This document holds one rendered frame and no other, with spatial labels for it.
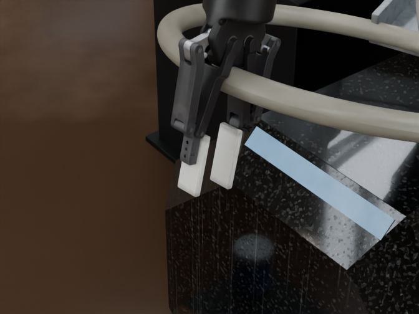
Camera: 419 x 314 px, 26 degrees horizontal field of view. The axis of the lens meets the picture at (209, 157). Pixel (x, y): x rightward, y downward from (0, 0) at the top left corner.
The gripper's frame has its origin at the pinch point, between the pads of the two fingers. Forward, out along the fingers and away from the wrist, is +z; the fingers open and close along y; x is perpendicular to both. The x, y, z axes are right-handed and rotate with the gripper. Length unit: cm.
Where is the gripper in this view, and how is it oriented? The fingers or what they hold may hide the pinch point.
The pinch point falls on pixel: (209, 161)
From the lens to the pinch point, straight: 100.0
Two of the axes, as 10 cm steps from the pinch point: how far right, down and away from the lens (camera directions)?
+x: -6.9, -3.7, 6.2
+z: -1.7, 9.2, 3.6
